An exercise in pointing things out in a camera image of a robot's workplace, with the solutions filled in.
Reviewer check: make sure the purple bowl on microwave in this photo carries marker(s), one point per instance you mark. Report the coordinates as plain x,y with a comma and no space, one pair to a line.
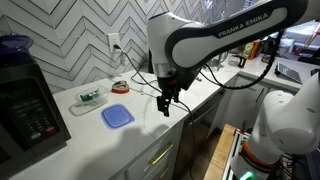
10,44

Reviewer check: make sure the clear plastic container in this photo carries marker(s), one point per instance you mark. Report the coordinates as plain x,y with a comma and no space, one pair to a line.
81,108

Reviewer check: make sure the white wall outlet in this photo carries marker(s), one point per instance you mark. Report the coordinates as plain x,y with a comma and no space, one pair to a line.
113,39

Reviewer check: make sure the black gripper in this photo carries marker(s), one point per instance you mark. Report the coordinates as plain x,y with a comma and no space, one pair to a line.
170,89

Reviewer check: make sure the blue plastic lid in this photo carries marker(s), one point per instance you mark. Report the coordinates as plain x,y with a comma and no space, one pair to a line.
116,116

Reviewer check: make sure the gold drawer handle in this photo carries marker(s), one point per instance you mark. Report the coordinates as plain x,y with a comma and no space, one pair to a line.
159,154

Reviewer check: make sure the black microwave oven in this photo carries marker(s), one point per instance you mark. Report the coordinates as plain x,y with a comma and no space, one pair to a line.
31,125

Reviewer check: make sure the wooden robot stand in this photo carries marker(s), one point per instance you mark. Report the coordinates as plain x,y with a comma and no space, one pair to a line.
219,159

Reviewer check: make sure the green item in container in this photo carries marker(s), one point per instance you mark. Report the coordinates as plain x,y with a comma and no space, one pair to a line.
89,96

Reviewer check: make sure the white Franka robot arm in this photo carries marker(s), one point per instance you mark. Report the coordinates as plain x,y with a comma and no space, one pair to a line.
286,123

